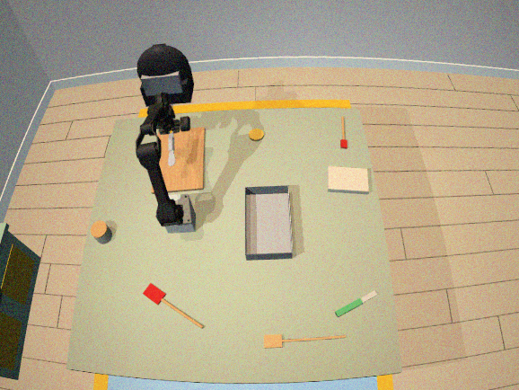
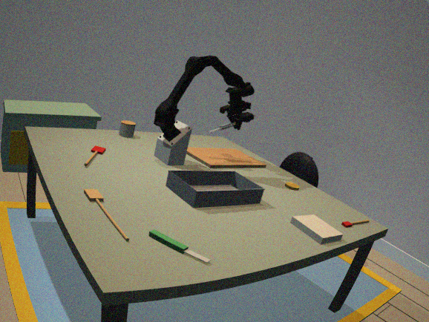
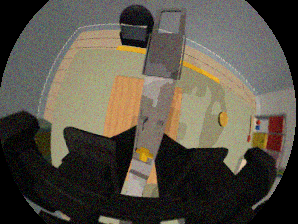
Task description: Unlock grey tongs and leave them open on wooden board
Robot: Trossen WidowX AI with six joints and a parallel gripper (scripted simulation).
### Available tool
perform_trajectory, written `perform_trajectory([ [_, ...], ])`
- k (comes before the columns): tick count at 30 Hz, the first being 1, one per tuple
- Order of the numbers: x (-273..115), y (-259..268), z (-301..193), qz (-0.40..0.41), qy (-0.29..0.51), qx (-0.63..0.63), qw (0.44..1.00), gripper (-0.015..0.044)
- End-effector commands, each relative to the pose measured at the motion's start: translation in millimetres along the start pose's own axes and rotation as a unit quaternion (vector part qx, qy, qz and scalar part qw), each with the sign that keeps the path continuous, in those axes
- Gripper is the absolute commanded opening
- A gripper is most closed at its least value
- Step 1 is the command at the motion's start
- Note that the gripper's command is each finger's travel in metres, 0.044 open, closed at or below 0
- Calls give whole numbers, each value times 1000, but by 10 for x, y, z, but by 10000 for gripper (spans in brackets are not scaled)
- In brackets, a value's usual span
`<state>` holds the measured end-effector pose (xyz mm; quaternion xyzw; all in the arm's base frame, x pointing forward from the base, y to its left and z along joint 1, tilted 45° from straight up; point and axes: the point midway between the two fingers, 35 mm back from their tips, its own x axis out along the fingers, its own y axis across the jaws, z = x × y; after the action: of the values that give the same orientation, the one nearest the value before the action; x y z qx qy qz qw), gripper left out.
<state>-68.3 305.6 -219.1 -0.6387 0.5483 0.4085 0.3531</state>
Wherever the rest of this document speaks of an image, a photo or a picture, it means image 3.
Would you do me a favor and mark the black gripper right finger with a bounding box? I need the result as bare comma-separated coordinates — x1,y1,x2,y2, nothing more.
154,133,229,197

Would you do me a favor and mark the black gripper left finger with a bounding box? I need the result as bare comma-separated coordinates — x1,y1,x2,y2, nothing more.
63,125,137,194

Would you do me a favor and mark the beige flat rectangular block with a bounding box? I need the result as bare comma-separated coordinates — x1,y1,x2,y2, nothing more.
234,157,246,176

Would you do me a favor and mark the light wooden board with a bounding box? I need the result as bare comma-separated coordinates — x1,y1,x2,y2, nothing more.
102,76,182,184

